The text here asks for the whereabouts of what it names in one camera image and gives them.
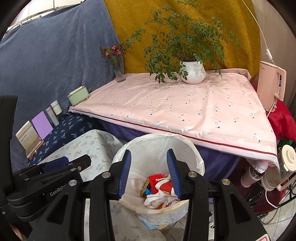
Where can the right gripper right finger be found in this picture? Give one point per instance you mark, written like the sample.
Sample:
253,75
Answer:
233,217

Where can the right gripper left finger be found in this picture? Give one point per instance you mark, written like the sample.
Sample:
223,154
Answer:
64,218

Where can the white cotton glove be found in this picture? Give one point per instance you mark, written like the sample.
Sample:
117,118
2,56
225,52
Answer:
162,199

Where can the red paper packet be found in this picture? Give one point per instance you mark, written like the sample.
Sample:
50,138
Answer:
153,180

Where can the black gold cigarette box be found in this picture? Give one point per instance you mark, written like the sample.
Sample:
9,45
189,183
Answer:
146,190

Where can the red paper cup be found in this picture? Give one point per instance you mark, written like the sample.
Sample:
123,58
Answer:
165,187

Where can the white lined trash bin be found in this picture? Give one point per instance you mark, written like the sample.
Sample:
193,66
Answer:
148,154

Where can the white blender appliance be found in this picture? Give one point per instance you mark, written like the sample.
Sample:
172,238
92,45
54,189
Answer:
282,176

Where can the open beige book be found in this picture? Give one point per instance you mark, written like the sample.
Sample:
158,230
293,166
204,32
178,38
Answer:
29,139

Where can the purple notebook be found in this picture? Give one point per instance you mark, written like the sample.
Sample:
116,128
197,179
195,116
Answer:
42,125

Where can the floral table cloth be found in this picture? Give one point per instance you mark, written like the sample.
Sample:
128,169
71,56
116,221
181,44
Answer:
101,147

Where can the navy floral cloth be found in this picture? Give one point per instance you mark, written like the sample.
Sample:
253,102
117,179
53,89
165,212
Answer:
73,126

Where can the tall white bottle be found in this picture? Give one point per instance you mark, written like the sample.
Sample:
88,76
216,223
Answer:
52,116

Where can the white lidded jar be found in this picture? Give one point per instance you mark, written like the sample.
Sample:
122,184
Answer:
56,107

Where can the red cloth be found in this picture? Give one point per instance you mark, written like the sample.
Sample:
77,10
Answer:
282,122

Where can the pink bed cover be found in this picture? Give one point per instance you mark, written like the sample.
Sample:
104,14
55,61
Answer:
222,113

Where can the green tissue box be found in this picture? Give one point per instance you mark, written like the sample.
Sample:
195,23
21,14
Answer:
78,95

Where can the blue velvet backdrop cloth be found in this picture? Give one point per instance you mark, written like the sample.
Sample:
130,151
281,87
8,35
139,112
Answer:
45,59

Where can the pink electric kettle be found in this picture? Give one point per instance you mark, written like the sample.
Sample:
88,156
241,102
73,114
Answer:
271,85

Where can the glass vase pink flowers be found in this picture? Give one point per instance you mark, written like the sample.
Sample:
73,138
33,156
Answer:
114,54

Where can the green plant white pot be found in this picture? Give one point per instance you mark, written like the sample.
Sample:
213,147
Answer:
181,38

